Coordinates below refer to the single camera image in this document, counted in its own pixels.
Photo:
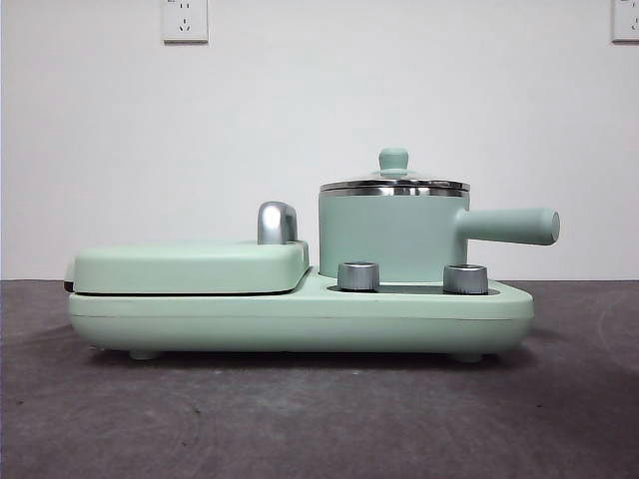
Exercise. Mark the glass pot lid green knob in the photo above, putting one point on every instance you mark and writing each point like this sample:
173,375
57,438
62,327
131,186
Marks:
394,159

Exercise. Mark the silver control knob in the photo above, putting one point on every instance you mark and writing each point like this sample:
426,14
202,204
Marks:
465,278
358,275

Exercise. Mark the mint green hinged griddle lid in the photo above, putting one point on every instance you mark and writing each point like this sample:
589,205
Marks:
190,267

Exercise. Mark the white wall socket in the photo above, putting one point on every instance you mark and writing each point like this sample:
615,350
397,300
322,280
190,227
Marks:
185,22
626,20

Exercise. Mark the mint green breakfast machine base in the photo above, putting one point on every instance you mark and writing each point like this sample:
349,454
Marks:
299,324

